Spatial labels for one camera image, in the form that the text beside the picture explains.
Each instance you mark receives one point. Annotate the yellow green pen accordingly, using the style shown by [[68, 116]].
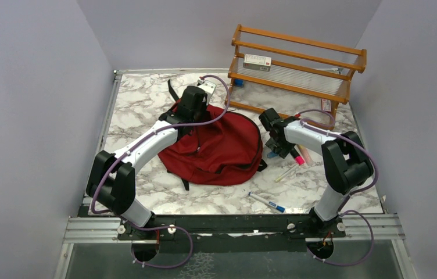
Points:
[[286, 173]]

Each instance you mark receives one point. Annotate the pink black highlighter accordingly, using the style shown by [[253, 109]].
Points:
[[298, 158]]

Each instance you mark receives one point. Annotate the small blue block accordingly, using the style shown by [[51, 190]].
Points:
[[238, 82]]

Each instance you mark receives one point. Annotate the blue glue stick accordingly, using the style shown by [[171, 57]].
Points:
[[271, 155]]

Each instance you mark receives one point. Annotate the small red white box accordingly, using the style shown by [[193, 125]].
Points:
[[326, 105]]

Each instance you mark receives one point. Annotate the red student backpack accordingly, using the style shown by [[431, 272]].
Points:
[[224, 153]]

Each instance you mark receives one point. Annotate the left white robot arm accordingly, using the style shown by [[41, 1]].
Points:
[[112, 178]]

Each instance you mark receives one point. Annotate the orange wooden shelf rack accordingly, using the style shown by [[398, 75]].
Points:
[[303, 71]]

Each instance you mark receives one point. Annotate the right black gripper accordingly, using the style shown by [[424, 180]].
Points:
[[282, 151]]

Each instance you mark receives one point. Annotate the black metal base rail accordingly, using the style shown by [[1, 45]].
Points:
[[232, 233]]

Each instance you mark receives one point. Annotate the white box on shelf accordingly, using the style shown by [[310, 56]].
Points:
[[257, 62]]

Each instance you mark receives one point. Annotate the white blue marker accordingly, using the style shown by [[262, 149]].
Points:
[[266, 202]]

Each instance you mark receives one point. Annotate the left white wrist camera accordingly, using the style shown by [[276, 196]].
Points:
[[208, 87]]

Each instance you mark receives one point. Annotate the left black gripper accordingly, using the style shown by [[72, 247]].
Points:
[[203, 107]]

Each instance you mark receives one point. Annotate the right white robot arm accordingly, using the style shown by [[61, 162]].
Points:
[[347, 164]]

